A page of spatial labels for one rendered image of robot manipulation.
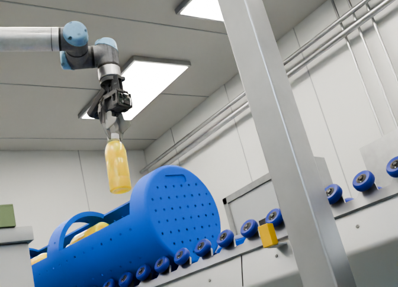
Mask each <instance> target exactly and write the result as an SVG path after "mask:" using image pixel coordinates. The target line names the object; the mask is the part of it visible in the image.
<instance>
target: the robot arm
mask: <svg viewBox="0 0 398 287"><path fill-rule="evenodd" d="M88 39H89V37H88V32H87V29H86V27H85V26H84V25H83V24H82V23H81V22H79V21H71V22H69V23H67V24H66V25H65V26H64V27H0V51H60V61H61V67H62V69H63V70H76V69H92V68H98V77H99V82H100V86H101V87H102V89H101V90H100V92H99V94H98V95H97V97H96V98H95V100H94V102H93V103H92V105H91V107H90V108H89V110H88V112H87V115H88V117H89V118H95V119H99V120H100V123H101V124H102V127H103V129H104V131H105V133H106V135H107V137H108V139H111V132H110V128H111V127H112V126H113V125H114V126H115V132H116V133H117V134H119V137H120V142H122V140H123V135H124V132H125V131H126V130H127V129H128V128H129V127H130V125H131V124H130V121H127V120H125V119H124V116H123V114H122V112H123V113H126V112H127V111H129V110H130V109H132V108H133V103H132V98H131V94H130V93H128V91H127V90H126V89H123V82H124V81H125V80H126V79H125V77H124V76H121V71H120V62H119V58H118V50H117V44H116V42H115V41H114V40H113V39H112V38H108V37H104V38H102V39H98V40H97V41H96V42H95V45H94V46H88Z"/></svg>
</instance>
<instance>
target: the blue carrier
mask: <svg viewBox="0 0 398 287"><path fill-rule="evenodd" d="M75 222H85V223H87V224H85V225H83V226H82V227H80V228H78V229H76V230H75V231H73V232H71V233H69V234H67V235H66V232H67V230H68V229H69V227H70V226H71V225H72V224H73V223H75ZM99 222H106V223H107V224H109V225H108V226H106V227H104V228H102V229H100V230H98V231H97V232H95V233H93V234H91V235H89V236H87V237H85V238H83V239H82V240H79V241H77V242H76V243H73V244H71V245H70V246H67V245H68V244H70V242H71V240H72V239H73V238H74V236H76V235H77V234H79V233H81V232H83V231H85V230H87V229H88V228H90V227H92V226H94V225H95V224H98V223H99ZM220 233H221V223H220V216H219V212H218V209H217V206H216V203H215V201H214V199H213V197H212V195H211V193H210V191H209V190H208V189H207V187H206V186H205V184H203V182H202V181H201V180H200V179H199V178H198V177H197V176H196V175H195V174H193V173H192V172H190V171H189V170H187V169H185V168H183V167H180V166H175V165H166V166H162V167H159V168H157V169H156V170H154V171H152V172H150V173H148V174H147V175H145V176H144V177H142V178H141V179H140V180H139V181H138V182H137V183H136V184H135V186H134V188H133V190H132V193H131V197H130V200H129V201H128V202H126V203H124V204H123V205H120V206H119V207H117V208H115V209H113V210H111V211H110V212H108V213H106V214H102V213H99V212H94V211H86V212H81V213H79V214H76V215H75V216H73V217H71V218H70V219H68V220H66V221H64V222H62V223H61V224H60V225H59V226H58V227H57V228H56V229H55V230H54V232H53V233H52V235H51V237H50V240H49V243H48V245H47V246H45V247H43V248H41V249H40V250H37V249H33V248H29V251H30V259H32V258H34V257H36V256H38V255H40V254H42V253H47V257H46V258H45V259H43V260H41V261H39V262H37V263H35V264H33V265H31V267H32V271H33V279H34V287H93V286H98V287H103V286H104V284H105V283H106V281H107V280H109V279H114V280H115V281H116V287H120V285H119V284H118V282H119V280H120V278H121V276H122V275H123V274H124V273H126V272H130V273H132V275H133V280H134V287H135V286H137V285H139V283H140V282H141V281H140V280H138V279H137V278H136V273H137V271H138V269H139V268H140V267H141V266H142V265H145V264H147V265H149V266H150V268H151V273H152V279H155V278H157V277H158V275H159V273H158V272H156V271H155V263H156V262H157V261H158V259H159V258H161V257H163V256H166V257H167V258H168V259H169V260H170V265H171V272H173V271H175V270H177V268H178V266H179V265H177V264H176V263H175V262H174V257H175V254H176V253H177V251H178V250H180V249H181V248H186V249H188V250H189V251H190V257H191V264H193V263H195V262H197V261H198V260H199V258H200V257H199V256H197V255H196V253H195V247H196V245H197V243H198V242H199V241H201V240H202V239H208V240H209V241H210V242H211V248H212V249H213V254H214V253H215V251H216V250H217V247H218V244H217V238H218V236H219V234H220ZM66 246H67V247H66Z"/></svg>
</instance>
